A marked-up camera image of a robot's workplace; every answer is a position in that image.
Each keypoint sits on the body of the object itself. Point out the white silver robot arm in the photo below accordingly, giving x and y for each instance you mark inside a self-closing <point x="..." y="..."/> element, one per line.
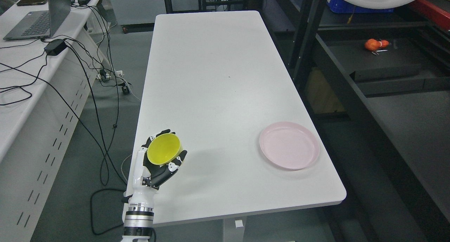
<point x="138" y="223"/>

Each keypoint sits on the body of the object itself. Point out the white side desk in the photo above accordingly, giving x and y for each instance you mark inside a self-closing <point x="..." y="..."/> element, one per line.
<point x="37" y="121"/>

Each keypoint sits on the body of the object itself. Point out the black power brick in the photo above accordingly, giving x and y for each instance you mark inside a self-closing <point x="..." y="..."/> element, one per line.
<point x="55" y="47"/>

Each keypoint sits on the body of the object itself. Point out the white table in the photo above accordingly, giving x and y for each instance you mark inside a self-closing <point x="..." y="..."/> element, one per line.
<point x="217" y="80"/>

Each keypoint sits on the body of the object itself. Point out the orange toy object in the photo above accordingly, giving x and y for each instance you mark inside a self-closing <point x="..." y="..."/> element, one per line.
<point x="374" y="45"/>

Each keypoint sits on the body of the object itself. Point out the black smartphone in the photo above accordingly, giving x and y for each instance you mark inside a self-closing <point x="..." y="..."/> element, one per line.
<point x="31" y="2"/>

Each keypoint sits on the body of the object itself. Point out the grey laptop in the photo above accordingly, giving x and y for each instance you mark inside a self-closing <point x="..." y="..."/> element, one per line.
<point x="41" y="24"/>

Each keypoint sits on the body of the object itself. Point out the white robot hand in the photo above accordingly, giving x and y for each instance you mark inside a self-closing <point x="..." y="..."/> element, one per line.
<point x="147" y="177"/>

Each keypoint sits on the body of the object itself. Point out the pink plastic plate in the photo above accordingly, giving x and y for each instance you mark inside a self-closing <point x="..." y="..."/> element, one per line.
<point x="289" y="145"/>

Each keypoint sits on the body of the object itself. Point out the white power strip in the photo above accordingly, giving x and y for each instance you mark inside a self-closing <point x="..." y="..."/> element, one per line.
<point x="105" y="76"/>

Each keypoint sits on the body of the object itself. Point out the yellow plastic cup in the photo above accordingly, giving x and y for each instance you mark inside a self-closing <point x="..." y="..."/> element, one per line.
<point x="164" y="148"/>

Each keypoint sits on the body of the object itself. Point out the dark metal shelf rack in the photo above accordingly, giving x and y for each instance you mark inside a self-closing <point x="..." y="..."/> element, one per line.
<point x="383" y="115"/>

